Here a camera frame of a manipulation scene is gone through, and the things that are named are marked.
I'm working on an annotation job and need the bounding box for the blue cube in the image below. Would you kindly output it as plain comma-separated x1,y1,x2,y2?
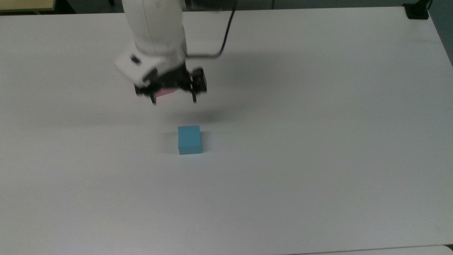
177,125,202,155

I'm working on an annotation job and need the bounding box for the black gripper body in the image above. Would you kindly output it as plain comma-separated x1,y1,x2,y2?
134,67,208,97

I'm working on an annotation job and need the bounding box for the yellow wooden board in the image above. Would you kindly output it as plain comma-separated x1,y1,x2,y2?
0,0,57,13

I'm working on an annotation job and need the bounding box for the black table clamp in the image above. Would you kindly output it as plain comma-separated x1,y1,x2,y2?
403,0,433,20

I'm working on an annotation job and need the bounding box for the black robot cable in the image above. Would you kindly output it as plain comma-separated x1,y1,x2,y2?
185,0,237,59

